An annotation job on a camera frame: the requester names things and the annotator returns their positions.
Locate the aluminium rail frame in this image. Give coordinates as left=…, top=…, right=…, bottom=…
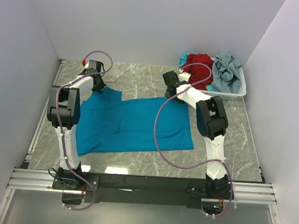
left=0, top=63, right=281, bottom=224

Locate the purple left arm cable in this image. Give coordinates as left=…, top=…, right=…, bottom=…
left=47, top=48, right=115, bottom=214

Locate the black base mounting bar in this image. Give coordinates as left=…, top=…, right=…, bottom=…
left=52, top=168, right=233, bottom=209

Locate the blue t shirt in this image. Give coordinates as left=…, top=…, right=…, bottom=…
left=76, top=87, right=194, bottom=155

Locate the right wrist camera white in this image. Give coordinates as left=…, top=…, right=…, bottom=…
left=178, top=72, right=191, bottom=82

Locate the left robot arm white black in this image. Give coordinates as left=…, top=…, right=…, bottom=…
left=47, top=60, right=105, bottom=192

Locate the grey t shirt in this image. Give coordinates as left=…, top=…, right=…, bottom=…
left=211, top=53, right=242, bottom=94

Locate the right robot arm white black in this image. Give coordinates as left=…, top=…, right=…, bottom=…
left=163, top=71, right=233, bottom=199

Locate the white laundry basket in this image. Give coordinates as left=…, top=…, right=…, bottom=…
left=180, top=55, right=249, bottom=102

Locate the red t shirt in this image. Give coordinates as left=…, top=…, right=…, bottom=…
left=181, top=53, right=213, bottom=84

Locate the light blue garment in basket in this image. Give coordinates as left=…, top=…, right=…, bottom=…
left=179, top=53, right=190, bottom=68

